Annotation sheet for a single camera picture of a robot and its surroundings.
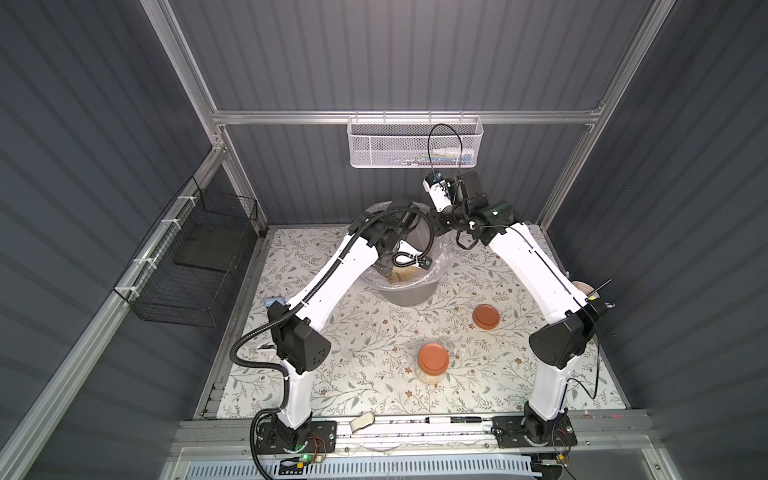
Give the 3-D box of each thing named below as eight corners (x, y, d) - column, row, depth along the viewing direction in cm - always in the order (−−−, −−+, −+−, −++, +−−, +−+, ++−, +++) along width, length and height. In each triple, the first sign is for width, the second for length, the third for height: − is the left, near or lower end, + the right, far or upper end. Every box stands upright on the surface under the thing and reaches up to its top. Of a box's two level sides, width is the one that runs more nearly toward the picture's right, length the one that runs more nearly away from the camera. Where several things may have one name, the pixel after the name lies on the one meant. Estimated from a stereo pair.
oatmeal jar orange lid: (419, 384, 84) (422, 370, 75) (417, 358, 88) (420, 342, 79) (445, 384, 84) (451, 370, 75) (442, 358, 88) (447, 342, 79)
